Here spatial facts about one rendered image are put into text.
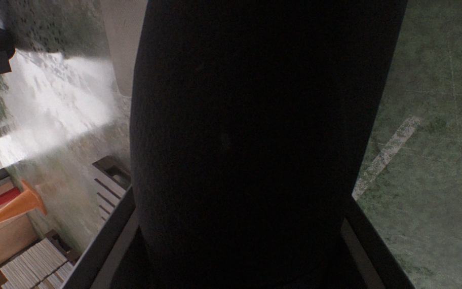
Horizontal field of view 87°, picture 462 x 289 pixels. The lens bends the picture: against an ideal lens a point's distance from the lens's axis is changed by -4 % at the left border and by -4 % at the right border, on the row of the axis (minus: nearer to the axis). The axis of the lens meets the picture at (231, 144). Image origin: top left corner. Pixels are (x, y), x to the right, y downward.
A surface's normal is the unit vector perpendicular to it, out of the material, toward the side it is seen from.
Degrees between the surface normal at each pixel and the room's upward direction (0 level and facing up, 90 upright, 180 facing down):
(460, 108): 0
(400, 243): 0
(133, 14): 0
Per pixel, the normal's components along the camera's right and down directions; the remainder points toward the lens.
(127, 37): -0.52, 0.43
